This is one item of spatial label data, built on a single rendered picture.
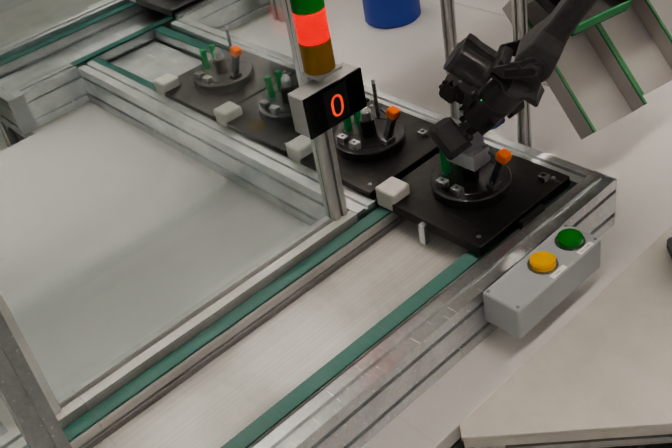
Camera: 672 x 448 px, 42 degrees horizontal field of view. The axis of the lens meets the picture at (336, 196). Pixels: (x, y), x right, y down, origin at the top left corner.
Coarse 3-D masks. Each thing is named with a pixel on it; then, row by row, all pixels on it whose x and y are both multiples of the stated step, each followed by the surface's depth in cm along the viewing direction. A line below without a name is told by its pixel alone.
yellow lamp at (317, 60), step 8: (328, 40) 130; (304, 48) 130; (312, 48) 129; (320, 48) 129; (328, 48) 130; (304, 56) 131; (312, 56) 130; (320, 56) 130; (328, 56) 131; (304, 64) 132; (312, 64) 131; (320, 64) 131; (328, 64) 131; (312, 72) 132; (320, 72) 132; (328, 72) 132
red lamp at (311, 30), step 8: (296, 16) 127; (304, 16) 126; (312, 16) 126; (320, 16) 127; (296, 24) 128; (304, 24) 127; (312, 24) 127; (320, 24) 128; (296, 32) 130; (304, 32) 128; (312, 32) 128; (320, 32) 128; (328, 32) 130; (304, 40) 129; (312, 40) 129; (320, 40) 129
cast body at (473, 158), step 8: (480, 136) 145; (472, 144) 145; (480, 144) 146; (464, 152) 145; (472, 152) 145; (480, 152) 145; (448, 160) 149; (456, 160) 148; (464, 160) 146; (472, 160) 145; (480, 160) 146; (488, 160) 147; (472, 168) 146
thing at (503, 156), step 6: (492, 150) 143; (504, 150) 141; (492, 156) 143; (498, 156) 141; (504, 156) 140; (510, 156) 141; (498, 162) 142; (504, 162) 141; (498, 168) 143; (492, 174) 145; (498, 174) 144; (492, 180) 146; (498, 180) 146
